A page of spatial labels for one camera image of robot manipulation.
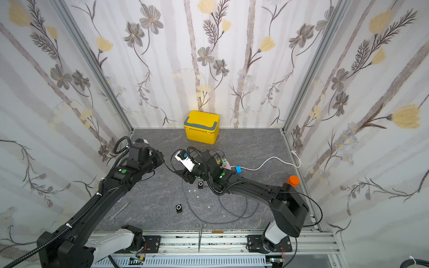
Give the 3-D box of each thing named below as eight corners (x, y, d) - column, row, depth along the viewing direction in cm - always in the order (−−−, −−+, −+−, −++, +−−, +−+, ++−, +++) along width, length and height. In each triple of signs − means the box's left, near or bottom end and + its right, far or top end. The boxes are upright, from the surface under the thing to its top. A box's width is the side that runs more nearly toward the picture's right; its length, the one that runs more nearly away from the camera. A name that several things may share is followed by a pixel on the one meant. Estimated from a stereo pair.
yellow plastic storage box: (185, 143, 115) (182, 127, 104) (192, 124, 127) (190, 108, 116) (215, 146, 113) (215, 131, 101) (219, 127, 125) (220, 111, 114)
